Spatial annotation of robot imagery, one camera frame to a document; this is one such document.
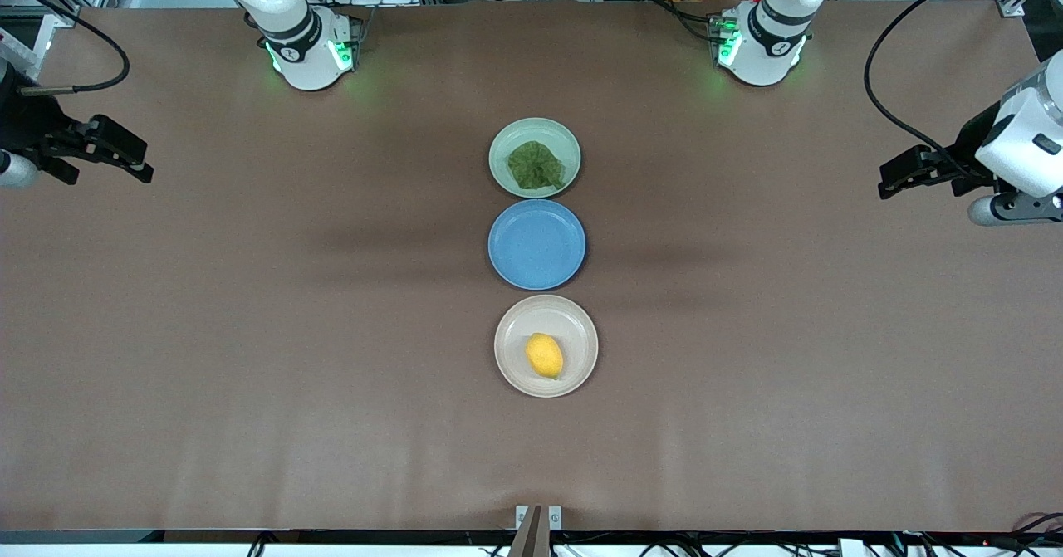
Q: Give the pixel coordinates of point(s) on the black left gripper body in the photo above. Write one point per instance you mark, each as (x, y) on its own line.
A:
(963, 152)

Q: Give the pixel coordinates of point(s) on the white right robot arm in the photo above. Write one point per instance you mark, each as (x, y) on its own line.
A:
(303, 59)

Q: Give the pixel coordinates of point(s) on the beige plate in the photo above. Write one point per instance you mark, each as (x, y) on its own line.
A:
(519, 333)

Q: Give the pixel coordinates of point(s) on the yellow lemon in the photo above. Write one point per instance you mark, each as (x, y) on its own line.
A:
(545, 356)

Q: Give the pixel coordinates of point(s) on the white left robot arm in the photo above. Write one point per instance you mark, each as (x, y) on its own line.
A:
(764, 38)

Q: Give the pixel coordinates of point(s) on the green lettuce leaf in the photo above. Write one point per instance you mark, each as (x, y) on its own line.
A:
(536, 167)

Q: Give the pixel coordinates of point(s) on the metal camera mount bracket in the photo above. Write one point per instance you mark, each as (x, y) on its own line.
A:
(538, 532)

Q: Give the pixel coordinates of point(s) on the small white box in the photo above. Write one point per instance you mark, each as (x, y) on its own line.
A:
(851, 548)

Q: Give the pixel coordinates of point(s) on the blue plate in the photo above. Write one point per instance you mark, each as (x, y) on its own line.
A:
(536, 245)

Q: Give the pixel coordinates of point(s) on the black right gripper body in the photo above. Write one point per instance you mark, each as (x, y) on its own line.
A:
(25, 128)

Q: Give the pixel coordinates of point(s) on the light green plate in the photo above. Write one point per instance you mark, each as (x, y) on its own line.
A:
(502, 158)

